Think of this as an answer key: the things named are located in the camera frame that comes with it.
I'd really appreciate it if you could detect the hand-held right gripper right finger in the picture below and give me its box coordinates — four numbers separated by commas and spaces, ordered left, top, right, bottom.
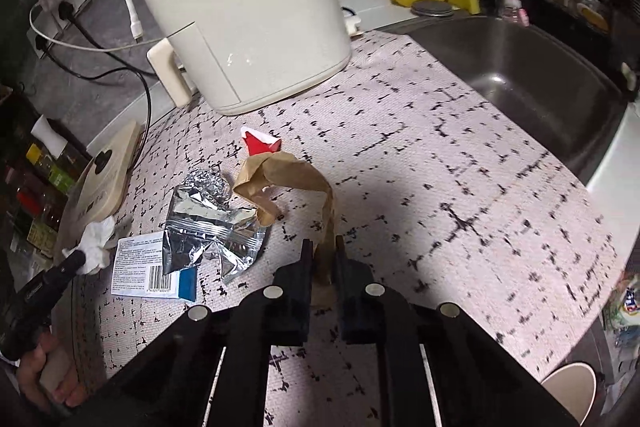
335, 234, 581, 427

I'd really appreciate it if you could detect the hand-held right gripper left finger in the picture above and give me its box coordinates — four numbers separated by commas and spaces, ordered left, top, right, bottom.
65, 238, 315, 427

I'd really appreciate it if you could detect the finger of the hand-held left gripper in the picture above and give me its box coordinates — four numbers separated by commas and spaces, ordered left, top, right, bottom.
47, 249, 87, 280

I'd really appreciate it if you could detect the white tissue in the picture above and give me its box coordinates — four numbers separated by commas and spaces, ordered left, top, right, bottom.
62, 216, 117, 276

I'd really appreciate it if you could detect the brown paper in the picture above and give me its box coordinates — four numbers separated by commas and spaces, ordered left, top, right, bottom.
233, 150, 341, 308

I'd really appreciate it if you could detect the round white trash bin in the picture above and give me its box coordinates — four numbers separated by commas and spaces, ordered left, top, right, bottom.
542, 359, 598, 425

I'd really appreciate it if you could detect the person's left hand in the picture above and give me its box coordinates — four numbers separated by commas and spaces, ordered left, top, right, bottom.
17, 332, 88, 415

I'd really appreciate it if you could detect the blue and white packet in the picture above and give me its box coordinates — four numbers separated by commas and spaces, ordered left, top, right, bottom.
111, 231, 198, 301

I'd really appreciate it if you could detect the beige induction cooker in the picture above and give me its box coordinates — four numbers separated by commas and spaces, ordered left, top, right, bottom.
55, 121, 141, 258

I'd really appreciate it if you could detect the yellow-capped green-label bottle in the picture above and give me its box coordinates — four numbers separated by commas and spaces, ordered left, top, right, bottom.
25, 142, 76, 195

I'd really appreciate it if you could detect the silver foil bag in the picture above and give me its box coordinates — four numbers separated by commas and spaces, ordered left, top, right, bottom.
164, 169, 267, 285

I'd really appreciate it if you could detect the black-patterned white tablecloth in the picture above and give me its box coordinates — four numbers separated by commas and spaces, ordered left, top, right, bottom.
70, 29, 628, 427

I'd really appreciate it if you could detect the small red wrapper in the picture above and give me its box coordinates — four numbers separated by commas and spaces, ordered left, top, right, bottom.
240, 125, 283, 156

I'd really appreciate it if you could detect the small white plug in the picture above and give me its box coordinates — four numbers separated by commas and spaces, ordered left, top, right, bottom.
341, 7, 363, 38

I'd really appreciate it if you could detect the printed plastic bag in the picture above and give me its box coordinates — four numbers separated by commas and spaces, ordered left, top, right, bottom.
600, 272, 640, 350

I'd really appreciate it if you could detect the steel sink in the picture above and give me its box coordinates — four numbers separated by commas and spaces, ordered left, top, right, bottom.
405, 14, 631, 188

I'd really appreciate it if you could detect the white air fryer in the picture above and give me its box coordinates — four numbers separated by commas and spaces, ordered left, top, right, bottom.
122, 0, 353, 116

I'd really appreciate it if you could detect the round metal sink strainer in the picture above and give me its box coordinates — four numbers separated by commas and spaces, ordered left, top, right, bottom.
410, 0, 456, 18

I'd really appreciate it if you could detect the small pink bottle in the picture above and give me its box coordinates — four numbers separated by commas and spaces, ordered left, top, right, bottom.
502, 0, 531, 28

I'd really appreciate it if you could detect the black power cable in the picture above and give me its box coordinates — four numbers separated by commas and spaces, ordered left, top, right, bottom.
55, 2, 151, 80
32, 39, 153, 170

